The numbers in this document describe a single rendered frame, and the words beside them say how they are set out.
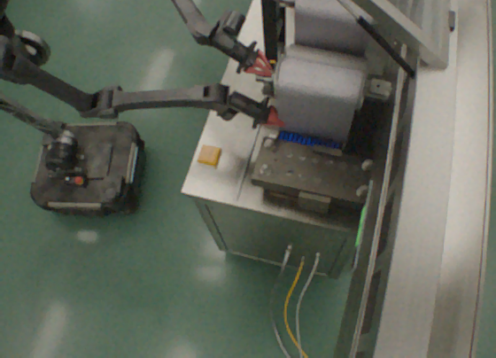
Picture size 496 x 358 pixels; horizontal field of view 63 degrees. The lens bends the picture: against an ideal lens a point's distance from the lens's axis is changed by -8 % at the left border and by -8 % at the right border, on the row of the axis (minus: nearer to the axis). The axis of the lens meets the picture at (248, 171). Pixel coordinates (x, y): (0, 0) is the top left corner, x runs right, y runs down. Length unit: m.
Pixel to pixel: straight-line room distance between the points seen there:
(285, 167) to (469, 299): 0.74
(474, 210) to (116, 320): 1.96
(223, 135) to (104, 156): 1.03
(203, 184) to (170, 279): 0.97
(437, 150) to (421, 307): 0.27
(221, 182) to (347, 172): 0.45
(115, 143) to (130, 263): 0.68
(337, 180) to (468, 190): 0.52
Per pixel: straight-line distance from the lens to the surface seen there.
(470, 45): 1.29
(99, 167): 2.50
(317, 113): 1.36
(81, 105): 1.52
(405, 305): 0.70
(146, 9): 3.53
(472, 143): 1.10
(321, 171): 1.43
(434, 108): 0.85
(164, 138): 2.76
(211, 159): 1.59
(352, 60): 1.42
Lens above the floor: 2.33
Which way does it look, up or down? 65 degrees down
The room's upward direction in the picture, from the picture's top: 11 degrees counter-clockwise
